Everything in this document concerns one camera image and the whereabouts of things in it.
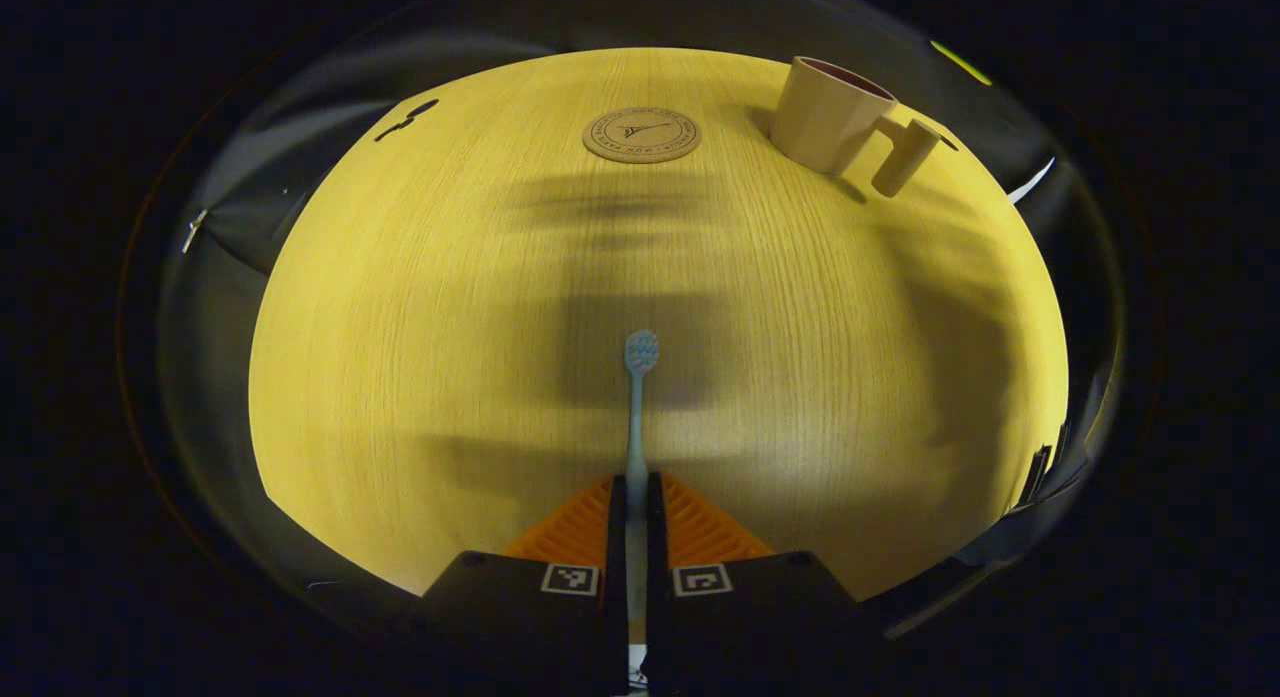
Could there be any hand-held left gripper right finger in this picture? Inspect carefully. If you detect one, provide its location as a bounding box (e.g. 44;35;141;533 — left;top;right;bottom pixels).
645;472;861;692

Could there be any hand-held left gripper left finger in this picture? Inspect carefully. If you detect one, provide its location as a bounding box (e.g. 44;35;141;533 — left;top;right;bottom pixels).
420;474;629;692

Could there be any light blue toothbrush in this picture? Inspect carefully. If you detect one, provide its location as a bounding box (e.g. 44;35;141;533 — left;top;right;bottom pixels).
625;329;661;680

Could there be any round brown coaster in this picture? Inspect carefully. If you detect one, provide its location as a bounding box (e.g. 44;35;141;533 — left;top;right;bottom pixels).
583;107;703;164

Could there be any beige cup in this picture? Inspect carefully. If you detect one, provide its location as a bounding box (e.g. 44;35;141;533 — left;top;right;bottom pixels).
768;56;943;198

